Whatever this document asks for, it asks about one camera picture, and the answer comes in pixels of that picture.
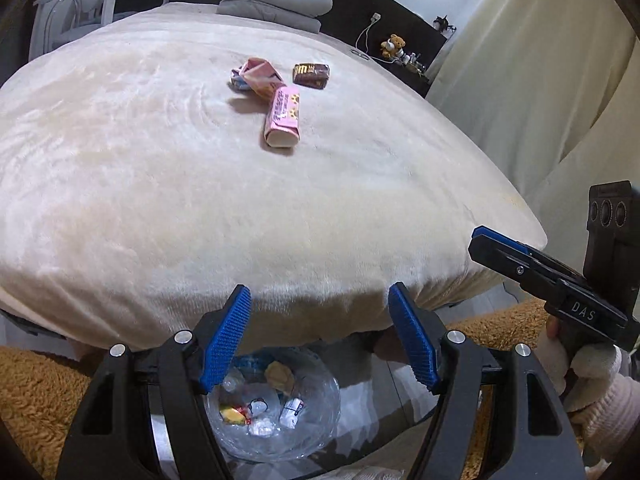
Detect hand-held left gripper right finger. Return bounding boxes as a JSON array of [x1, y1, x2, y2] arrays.
[[388, 282, 586, 480]]

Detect black nightstand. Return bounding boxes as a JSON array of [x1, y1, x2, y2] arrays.
[[400, 52, 436, 98]]

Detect brown chocolate box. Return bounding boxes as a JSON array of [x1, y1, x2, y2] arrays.
[[292, 62, 331, 88]]

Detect colourful snack packet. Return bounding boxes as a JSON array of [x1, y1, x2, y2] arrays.
[[220, 402, 251, 426]]

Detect white paper pack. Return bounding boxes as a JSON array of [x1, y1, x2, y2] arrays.
[[279, 397, 306, 428]]

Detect cream curtain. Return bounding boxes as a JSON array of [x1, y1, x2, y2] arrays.
[[425, 0, 640, 241]]

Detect brown teddy bear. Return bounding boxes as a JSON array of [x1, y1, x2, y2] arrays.
[[380, 34, 406, 59]]

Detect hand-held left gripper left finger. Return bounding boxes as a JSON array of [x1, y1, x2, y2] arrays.
[[56, 284, 252, 480]]

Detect pink drink carton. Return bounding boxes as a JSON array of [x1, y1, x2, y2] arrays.
[[261, 86, 302, 150]]

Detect folded grey quilt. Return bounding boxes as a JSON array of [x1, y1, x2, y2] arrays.
[[216, 0, 333, 33]]

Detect bin with clear bag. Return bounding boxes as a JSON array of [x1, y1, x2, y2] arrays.
[[202, 345, 342, 463]]

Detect white metal chair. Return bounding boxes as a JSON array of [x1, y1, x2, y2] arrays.
[[30, 0, 108, 56]]

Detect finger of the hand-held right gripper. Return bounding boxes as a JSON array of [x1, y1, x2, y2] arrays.
[[472, 226, 584, 284], [468, 236, 564, 306]]

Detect black headboard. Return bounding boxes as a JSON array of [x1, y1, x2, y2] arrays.
[[107, 0, 448, 98]]

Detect person's right hand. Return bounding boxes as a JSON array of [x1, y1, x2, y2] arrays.
[[538, 316, 624, 411]]

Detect bed with beige blanket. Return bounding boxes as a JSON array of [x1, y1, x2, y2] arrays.
[[0, 0, 548, 356]]

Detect brown fluffy rug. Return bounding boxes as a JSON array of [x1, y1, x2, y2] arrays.
[[0, 300, 601, 480]]

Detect person's right forearm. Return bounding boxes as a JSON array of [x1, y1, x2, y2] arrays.
[[567, 375, 640, 470]]

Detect brown paper bag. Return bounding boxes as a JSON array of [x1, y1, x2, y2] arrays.
[[264, 361, 295, 391]]

